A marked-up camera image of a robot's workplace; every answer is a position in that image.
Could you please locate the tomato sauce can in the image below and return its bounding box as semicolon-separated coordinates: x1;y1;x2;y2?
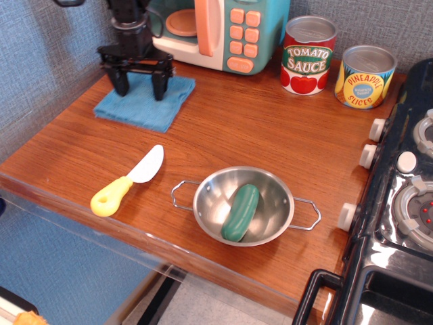
280;16;338;95

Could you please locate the white stove knob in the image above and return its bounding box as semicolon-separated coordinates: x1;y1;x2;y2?
338;202;357;232
359;144;377;169
369;118;386;142

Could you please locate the green toy cucumber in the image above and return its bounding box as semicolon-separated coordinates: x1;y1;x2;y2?
221;184;260;242

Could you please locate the steel bowl with wire handles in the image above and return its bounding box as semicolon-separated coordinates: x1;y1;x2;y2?
170;166;322;247

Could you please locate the teal toy microwave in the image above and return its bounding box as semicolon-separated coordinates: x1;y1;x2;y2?
148;1;290;75

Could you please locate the orange microwave plate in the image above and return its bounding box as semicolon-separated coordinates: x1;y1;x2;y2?
165;9;197;37

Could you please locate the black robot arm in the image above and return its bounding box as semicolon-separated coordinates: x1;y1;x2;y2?
97;1;174;101

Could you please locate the white stove knob top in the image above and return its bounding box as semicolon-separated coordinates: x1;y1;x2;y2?
369;118;386;142

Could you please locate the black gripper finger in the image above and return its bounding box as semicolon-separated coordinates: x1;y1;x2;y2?
152;72;169;101
107;68;129;96

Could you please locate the blue cloth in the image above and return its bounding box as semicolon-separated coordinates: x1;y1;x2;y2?
93;73;196;133

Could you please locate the yellow handled toy knife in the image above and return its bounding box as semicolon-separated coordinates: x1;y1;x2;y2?
90;144;164;217

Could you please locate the white stove knob bottom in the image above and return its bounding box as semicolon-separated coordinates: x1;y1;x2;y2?
338;202;357;232

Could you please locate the grey stove burner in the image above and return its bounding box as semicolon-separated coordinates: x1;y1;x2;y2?
393;176;432;250
413;109;433;158

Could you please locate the grey stove burner rear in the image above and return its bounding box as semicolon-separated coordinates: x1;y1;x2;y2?
413;109;433;158

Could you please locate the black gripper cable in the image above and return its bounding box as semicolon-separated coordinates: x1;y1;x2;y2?
145;5;165;39

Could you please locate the grey stove burner front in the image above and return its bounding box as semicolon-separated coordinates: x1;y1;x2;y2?
393;176;432;250

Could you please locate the white round stove button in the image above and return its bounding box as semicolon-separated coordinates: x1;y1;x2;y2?
396;151;417;173

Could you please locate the orange fuzzy object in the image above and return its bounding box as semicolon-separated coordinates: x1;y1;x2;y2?
13;311;48;325

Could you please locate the black toy stove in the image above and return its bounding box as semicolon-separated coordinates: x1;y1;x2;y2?
293;59;432;324

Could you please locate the white stove knob middle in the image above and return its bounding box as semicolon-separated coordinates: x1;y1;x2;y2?
359;144;377;169

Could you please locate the pineapple slices can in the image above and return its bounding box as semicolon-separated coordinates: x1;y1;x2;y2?
334;45;397;110

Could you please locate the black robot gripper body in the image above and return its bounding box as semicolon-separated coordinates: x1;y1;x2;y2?
97;20;173;77

